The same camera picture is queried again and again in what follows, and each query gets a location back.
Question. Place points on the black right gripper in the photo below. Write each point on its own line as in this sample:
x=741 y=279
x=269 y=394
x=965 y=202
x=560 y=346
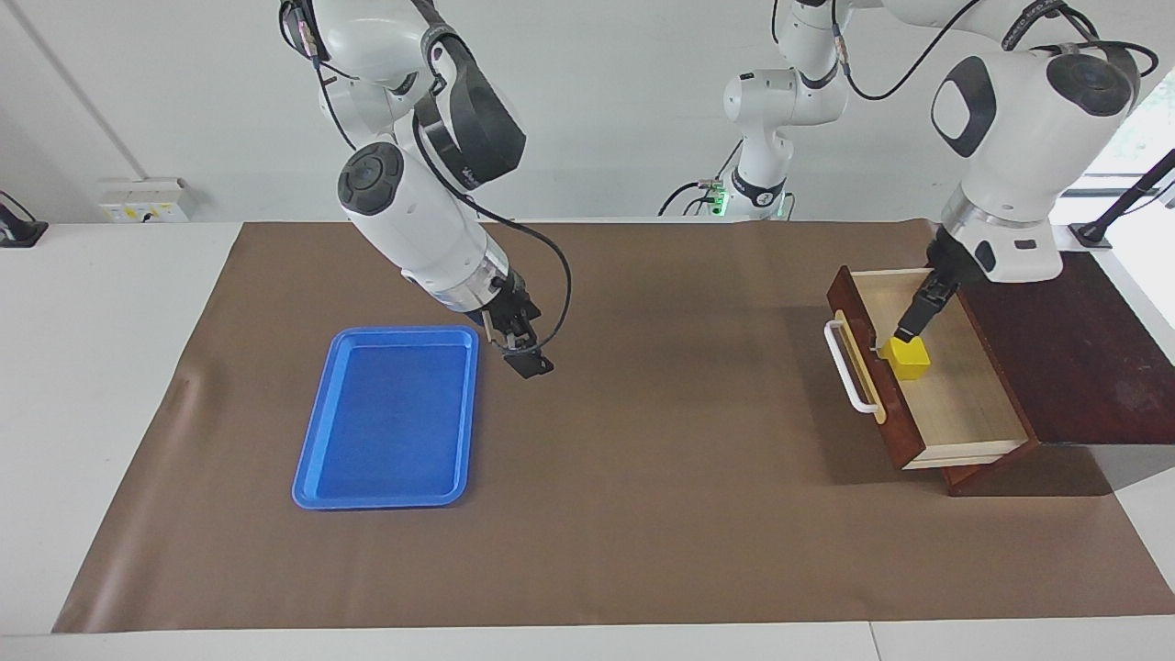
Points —
x=505 y=308

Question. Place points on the black angled stand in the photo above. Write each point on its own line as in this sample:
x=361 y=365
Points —
x=1124 y=202

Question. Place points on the white wall socket box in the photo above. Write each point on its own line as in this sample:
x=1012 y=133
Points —
x=142 y=202

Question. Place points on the dark wooden cabinet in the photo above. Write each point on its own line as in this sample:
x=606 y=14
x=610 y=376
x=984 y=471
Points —
x=1083 y=358

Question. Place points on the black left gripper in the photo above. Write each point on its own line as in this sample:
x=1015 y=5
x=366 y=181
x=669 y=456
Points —
x=945 y=262

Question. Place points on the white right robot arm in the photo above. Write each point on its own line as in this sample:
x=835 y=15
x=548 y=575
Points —
x=422 y=211

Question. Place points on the yellow cube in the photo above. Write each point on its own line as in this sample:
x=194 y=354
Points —
x=909 y=360

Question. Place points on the blue plastic tray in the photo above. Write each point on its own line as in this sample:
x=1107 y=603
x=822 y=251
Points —
x=390 y=422

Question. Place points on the black stand base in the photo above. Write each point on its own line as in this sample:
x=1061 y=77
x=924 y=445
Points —
x=18 y=231

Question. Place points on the bright window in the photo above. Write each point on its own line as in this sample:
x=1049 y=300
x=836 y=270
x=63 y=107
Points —
x=1143 y=138

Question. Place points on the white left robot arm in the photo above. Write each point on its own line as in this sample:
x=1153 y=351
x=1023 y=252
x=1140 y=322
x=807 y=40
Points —
x=1019 y=138

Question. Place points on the brown table mat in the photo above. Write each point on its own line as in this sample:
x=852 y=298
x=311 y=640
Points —
x=643 y=477

